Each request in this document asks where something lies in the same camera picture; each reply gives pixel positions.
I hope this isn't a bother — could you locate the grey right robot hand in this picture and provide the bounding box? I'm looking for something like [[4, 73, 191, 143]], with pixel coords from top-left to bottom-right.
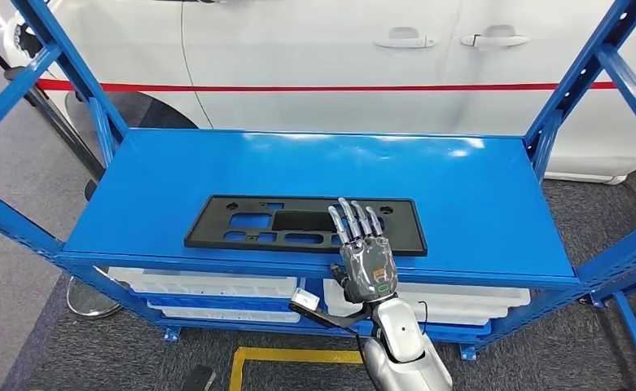
[[327, 197, 400, 305]]

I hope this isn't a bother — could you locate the black plastic plate frame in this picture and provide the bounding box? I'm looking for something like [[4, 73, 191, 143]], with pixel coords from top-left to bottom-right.
[[184, 195, 428, 257]]

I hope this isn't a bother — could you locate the blue metal shelf rack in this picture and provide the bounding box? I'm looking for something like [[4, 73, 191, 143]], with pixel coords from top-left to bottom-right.
[[0, 0, 636, 362]]

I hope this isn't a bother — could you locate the black robot leg part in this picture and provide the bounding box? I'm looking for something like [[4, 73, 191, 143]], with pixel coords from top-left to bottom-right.
[[182, 365, 216, 391]]

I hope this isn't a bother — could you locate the white car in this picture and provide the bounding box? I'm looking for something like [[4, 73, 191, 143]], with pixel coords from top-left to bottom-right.
[[4, 0, 636, 186]]

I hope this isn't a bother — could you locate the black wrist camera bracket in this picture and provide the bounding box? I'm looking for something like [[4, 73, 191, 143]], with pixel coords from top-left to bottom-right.
[[289, 301, 375, 330]]

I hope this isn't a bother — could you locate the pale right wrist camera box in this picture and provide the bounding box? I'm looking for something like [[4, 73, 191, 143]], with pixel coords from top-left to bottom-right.
[[290, 288, 320, 313]]

